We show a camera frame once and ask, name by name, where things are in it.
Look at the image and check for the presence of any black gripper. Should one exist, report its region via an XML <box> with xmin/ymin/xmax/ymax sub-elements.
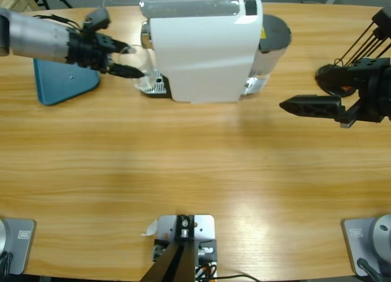
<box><xmin>279</xmin><ymin>57</ymin><xmax>391</xmax><ymax>130</ymax></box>
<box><xmin>65</xmin><ymin>30</ymin><xmax>145</xmax><ymax>79</ymax></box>

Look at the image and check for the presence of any teal plastic tray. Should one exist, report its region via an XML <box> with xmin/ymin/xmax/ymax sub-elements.
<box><xmin>32</xmin><ymin>57</ymin><xmax>101</xmax><ymax>106</ymax></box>

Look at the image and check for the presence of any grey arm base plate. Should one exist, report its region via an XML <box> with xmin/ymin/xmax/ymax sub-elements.
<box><xmin>341</xmin><ymin>213</ymin><xmax>391</xmax><ymax>277</ymax></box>
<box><xmin>0</xmin><ymin>218</ymin><xmax>37</xmax><ymax>276</ymax></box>

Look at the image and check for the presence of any black base cable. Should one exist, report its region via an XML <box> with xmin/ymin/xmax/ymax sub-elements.
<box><xmin>356</xmin><ymin>257</ymin><xmax>384</xmax><ymax>282</ymax></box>
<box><xmin>0</xmin><ymin>251</ymin><xmax>15</xmax><ymax>276</ymax></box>

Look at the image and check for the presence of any black capsule holder with rods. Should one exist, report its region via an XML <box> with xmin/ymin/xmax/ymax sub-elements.
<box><xmin>315</xmin><ymin>18</ymin><xmax>391</xmax><ymax>98</ymax></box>

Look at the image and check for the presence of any white mount block dark post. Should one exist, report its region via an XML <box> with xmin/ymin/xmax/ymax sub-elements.
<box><xmin>139</xmin><ymin>213</ymin><xmax>218</xmax><ymax>282</ymax></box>

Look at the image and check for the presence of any white paper tab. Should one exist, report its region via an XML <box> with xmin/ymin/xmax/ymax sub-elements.
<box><xmin>140</xmin><ymin>219</ymin><xmax>159</xmax><ymax>237</ymax></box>

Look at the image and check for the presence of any orange wire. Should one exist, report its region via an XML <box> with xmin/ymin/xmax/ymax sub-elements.
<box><xmin>195</xmin><ymin>262</ymin><xmax>216</xmax><ymax>278</ymax></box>

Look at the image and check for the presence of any white capsule coffee machine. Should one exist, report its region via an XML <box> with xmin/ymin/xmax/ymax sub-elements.
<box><xmin>139</xmin><ymin>0</ymin><xmax>293</xmax><ymax>105</ymax></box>

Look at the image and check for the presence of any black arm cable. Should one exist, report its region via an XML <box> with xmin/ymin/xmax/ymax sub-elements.
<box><xmin>33</xmin><ymin>14</ymin><xmax>85</xmax><ymax>35</ymax></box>

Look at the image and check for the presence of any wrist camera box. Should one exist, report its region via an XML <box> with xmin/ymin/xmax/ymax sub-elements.
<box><xmin>371</xmin><ymin>6</ymin><xmax>391</xmax><ymax>41</ymax></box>
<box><xmin>84</xmin><ymin>8</ymin><xmax>110</xmax><ymax>31</ymax></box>

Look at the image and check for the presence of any clear glass cup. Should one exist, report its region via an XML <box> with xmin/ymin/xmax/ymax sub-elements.
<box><xmin>117</xmin><ymin>45</ymin><xmax>158</xmax><ymax>92</ymax></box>

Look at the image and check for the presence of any thin black cable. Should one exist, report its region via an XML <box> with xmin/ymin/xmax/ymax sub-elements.
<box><xmin>213</xmin><ymin>273</ymin><xmax>260</xmax><ymax>282</ymax></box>

